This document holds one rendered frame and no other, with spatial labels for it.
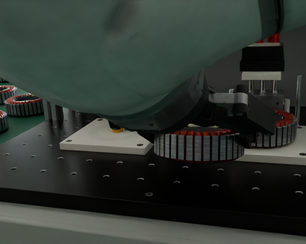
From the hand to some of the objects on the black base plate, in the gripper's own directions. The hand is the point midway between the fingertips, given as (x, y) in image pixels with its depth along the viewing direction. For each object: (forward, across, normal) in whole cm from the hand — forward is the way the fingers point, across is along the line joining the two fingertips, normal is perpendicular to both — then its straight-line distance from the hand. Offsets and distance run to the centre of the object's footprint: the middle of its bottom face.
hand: (198, 131), depth 49 cm
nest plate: (+17, -18, +2) cm, 24 cm away
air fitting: (+28, +11, +10) cm, 32 cm away
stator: (+16, +7, +3) cm, 18 cm away
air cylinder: (+29, +6, +9) cm, 31 cm away
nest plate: (+17, +7, +2) cm, 18 cm away
